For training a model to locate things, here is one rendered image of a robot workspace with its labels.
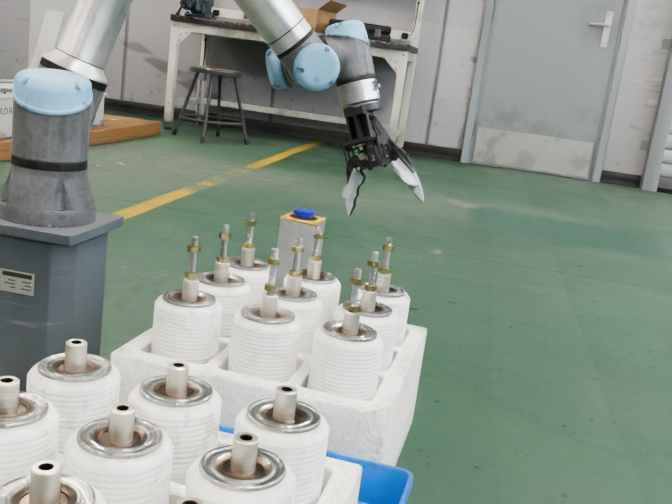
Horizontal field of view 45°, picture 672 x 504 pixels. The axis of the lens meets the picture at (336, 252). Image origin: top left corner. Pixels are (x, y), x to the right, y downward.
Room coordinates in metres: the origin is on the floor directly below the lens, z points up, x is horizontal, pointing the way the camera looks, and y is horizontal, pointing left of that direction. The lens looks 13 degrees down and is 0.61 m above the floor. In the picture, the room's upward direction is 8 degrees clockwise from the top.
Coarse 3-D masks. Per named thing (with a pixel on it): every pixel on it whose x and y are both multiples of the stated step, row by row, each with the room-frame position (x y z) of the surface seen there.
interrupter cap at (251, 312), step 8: (256, 304) 1.10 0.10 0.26; (248, 312) 1.07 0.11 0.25; (256, 312) 1.08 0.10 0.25; (280, 312) 1.09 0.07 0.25; (288, 312) 1.09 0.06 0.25; (256, 320) 1.04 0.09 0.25; (264, 320) 1.04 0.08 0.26; (272, 320) 1.05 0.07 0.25; (280, 320) 1.05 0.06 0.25; (288, 320) 1.05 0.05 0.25
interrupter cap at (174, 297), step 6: (168, 294) 1.10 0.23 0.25; (174, 294) 1.11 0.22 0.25; (180, 294) 1.11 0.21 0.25; (198, 294) 1.12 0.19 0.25; (204, 294) 1.12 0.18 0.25; (210, 294) 1.12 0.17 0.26; (168, 300) 1.07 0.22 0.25; (174, 300) 1.08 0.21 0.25; (180, 300) 1.09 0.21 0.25; (198, 300) 1.10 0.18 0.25; (204, 300) 1.10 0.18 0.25; (210, 300) 1.10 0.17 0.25; (180, 306) 1.06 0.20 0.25; (186, 306) 1.06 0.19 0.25; (192, 306) 1.06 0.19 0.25; (198, 306) 1.07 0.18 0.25; (204, 306) 1.07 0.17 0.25
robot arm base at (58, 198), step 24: (24, 168) 1.23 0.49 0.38; (48, 168) 1.23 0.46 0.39; (72, 168) 1.25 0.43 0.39; (24, 192) 1.22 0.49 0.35; (48, 192) 1.22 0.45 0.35; (72, 192) 1.24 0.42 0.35; (0, 216) 1.23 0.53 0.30; (24, 216) 1.21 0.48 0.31; (48, 216) 1.21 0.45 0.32; (72, 216) 1.24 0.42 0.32
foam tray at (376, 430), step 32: (128, 352) 1.05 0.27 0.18; (224, 352) 1.10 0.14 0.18; (416, 352) 1.21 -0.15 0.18; (128, 384) 1.03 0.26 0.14; (224, 384) 1.00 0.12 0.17; (256, 384) 1.00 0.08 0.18; (288, 384) 1.01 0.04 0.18; (384, 384) 1.06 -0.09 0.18; (416, 384) 1.30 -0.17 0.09; (224, 416) 1.00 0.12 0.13; (352, 416) 0.97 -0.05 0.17; (384, 416) 0.96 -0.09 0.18; (352, 448) 0.97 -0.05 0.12; (384, 448) 0.99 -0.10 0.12
